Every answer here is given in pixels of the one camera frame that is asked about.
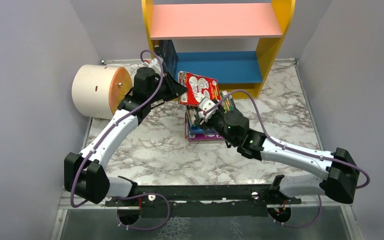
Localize Jane Eyre blue book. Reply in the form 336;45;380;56
186;110;217;135

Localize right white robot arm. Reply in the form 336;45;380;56
195;107;360;204

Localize white cylindrical drum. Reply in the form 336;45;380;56
71;64;133;120

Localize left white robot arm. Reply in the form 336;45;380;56
63;67;188;204

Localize purple paperback book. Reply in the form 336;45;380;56
185;132;224;142

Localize orange paperback book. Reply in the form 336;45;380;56
184;113;190;140

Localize Nineteen Eighty-Four dark book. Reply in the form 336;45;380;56
153;39;179;78

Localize colourful wooden bookshelf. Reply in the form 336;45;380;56
141;0;296;99

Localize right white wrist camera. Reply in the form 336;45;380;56
197;97;216;118

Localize green Treehouse book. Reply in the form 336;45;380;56
186;91;236;117

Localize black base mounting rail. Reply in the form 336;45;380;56
105;184;302;218

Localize red Treehouse book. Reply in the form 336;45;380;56
177;71;221;107

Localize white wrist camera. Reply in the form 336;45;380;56
143;58;164;77
197;97;216;118

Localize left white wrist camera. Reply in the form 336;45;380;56
143;58;164;77

